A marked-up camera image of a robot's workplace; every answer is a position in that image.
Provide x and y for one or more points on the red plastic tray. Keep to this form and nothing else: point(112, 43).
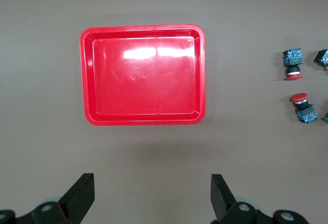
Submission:
point(143, 80)

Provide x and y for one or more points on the green push button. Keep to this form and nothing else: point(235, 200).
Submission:
point(325, 118)
point(322, 58)

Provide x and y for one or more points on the brown table cover sheet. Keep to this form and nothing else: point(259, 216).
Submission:
point(164, 3)

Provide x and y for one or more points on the red mushroom push button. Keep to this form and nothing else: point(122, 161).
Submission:
point(305, 112)
point(293, 60)

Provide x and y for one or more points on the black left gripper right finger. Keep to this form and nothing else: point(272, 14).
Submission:
point(223, 206)

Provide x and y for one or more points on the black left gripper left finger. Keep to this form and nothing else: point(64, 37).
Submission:
point(77, 203)

